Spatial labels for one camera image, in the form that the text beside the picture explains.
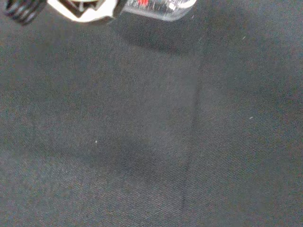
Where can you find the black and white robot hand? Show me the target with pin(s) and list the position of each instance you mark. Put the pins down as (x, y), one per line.
(82, 11)

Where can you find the black bench cloth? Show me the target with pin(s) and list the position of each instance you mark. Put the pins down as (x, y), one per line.
(151, 130)

